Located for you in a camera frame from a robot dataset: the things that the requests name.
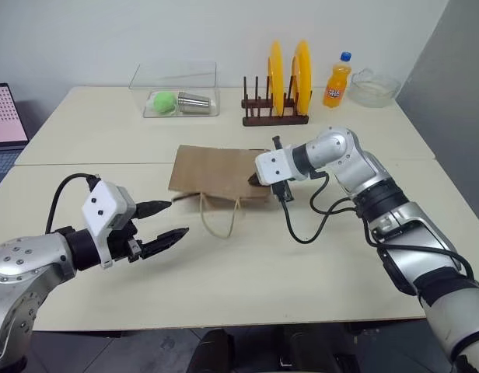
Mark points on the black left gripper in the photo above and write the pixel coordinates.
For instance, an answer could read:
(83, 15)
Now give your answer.
(121, 242)

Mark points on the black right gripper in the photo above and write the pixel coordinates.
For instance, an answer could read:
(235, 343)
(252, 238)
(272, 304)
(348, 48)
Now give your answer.
(282, 191)

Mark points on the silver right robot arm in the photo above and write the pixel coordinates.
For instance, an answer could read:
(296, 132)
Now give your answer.
(403, 229)

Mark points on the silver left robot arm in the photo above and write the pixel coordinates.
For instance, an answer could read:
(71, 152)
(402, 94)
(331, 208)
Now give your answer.
(25, 264)

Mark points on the brown paper bag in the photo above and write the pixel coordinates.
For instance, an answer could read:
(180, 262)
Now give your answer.
(212, 171)

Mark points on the dark wooden plate rack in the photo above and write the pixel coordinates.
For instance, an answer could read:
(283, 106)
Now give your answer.
(272, 118)

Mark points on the steel cup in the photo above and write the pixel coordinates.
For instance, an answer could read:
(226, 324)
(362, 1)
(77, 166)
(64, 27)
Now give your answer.
(193, 102)

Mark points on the yellow plate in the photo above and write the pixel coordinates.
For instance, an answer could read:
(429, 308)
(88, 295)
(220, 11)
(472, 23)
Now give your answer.
(303, 75)
(277, 77)

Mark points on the green ball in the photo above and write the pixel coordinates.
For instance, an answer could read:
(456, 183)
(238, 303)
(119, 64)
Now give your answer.
(164, 102)

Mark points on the clear plastic box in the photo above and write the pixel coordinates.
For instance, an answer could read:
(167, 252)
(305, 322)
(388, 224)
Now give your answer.
(177, 83)

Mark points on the orange soda bottle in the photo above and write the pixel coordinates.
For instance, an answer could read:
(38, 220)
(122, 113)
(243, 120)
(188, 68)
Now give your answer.
(336, 87)

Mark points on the dark rounded shape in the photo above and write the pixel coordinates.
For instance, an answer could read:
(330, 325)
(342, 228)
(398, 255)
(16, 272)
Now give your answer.
(212, 351)

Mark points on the clear glass bowl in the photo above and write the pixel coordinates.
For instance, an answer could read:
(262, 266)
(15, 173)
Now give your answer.
(373, 91)

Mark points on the laptop computer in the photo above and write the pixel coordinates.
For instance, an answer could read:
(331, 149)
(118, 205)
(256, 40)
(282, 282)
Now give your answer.
(4, 116)

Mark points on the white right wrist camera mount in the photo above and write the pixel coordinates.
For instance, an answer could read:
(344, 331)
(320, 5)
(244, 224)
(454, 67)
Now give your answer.
(272, 167)

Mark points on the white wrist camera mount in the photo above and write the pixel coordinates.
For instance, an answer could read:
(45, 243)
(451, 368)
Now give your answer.
(103, 202)
(272, 167)

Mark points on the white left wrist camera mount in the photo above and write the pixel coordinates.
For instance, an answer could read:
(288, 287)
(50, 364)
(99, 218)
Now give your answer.
(103, 202)

